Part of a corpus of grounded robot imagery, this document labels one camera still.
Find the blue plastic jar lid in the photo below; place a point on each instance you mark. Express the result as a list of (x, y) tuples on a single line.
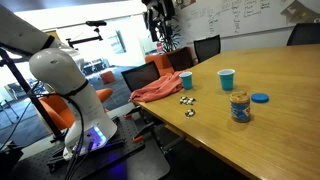
[(260, 98)]

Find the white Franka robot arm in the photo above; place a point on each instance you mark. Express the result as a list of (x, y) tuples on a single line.
[(60, 70)]

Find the peanut butter jar blue label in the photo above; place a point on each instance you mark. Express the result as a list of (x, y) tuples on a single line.
[(240, 108)]

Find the orange cloth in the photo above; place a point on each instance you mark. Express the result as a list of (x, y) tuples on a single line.
[(156, 90)]

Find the black mesh office chair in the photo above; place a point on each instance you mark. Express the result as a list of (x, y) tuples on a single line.
[(180, 59), (305, 34), (207, 48), (140, 76)]

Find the orange sofa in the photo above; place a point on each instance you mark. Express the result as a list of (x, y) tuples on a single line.
[(159, 63)]

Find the blue plastic cup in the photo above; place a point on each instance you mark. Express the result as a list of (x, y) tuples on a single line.
[(186, 81), (227, 81)]

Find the single silver metal clip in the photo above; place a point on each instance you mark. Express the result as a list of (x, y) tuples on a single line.
[(190, 113)]

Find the orange stool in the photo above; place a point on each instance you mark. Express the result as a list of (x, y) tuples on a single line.
[(108, 77)]

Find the green potted plant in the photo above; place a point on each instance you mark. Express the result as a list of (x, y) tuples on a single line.
[(170, 35)]

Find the black stand with saddle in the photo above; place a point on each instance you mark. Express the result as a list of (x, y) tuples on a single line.
[(95, 23)]

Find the orange lounge chair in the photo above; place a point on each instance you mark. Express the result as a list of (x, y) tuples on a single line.
[(60, 112)]

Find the black tripod pole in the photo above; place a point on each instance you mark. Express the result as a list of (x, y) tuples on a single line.
[(20, 81)]

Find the burlap pennant banner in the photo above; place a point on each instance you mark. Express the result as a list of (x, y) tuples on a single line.
[(296, 11)]

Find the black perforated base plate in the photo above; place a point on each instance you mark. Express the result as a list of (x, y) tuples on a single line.
[(140, 163)]

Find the black hanging camera rig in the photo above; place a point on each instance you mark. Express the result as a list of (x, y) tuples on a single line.
[(160, 13)]

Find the white wall whiteboard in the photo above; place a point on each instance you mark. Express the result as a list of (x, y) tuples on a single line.
[(266, 20)]

